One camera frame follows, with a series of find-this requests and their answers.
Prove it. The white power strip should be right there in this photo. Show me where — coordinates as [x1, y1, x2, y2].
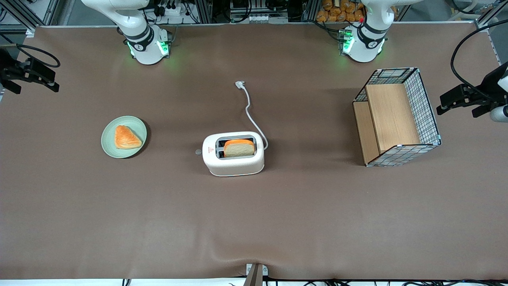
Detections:
[153, 0, 188, 18]

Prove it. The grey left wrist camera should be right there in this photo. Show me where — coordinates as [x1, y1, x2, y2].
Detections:
[490, 105, 508, 123]

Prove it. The triangular golden pastry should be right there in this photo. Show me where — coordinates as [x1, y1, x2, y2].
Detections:
[115, 125, 142, 150]

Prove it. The white two-slot toaster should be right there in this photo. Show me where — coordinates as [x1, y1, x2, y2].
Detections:
[202, 131, 265, 177]

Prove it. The grey metal mounting bracket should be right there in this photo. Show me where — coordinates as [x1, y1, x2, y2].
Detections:
[243, 263, 269, 286]

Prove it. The pale green round plate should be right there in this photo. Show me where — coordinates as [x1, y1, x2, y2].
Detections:
[101, 116, 148, 159]

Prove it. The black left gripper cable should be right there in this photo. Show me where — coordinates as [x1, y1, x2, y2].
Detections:
[451, 19, 508, 100]

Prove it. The aluminium frame profile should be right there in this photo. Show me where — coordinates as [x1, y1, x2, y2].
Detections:
[0, 0, 60, 35]
[474, 0, 508, 29]

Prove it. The black wire basket checked liner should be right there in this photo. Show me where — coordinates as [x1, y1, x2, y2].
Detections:
[352, 67, 442, 167]

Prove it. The bag of orange bread rolls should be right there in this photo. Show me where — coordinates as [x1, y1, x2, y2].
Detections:
[316, 0, 366, 23]

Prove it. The light wooden shelf insert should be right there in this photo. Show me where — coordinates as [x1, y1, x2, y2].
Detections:
[353, 83, 422, 165]

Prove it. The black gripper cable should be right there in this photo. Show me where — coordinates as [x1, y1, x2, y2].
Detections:
[451, 19, 508, 100]
[15, 43, 61, 69]

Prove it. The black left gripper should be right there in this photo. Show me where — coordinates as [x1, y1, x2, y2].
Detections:
[436, 62, 508, 118]

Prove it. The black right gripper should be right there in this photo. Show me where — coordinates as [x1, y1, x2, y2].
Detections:
[0, 47, 60, 95]

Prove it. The brown table mat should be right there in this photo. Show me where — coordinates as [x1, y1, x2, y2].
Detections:
[0, 22, 508, 281]

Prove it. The white power cable with plug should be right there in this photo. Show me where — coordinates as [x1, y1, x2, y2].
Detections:
[235, 81, 269, 151]

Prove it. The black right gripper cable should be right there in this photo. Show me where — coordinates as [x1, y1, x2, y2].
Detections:
[15, 43, 61, 69]

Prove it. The toast slice with orange crust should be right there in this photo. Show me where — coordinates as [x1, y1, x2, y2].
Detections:
[223, 139, 256, 158]

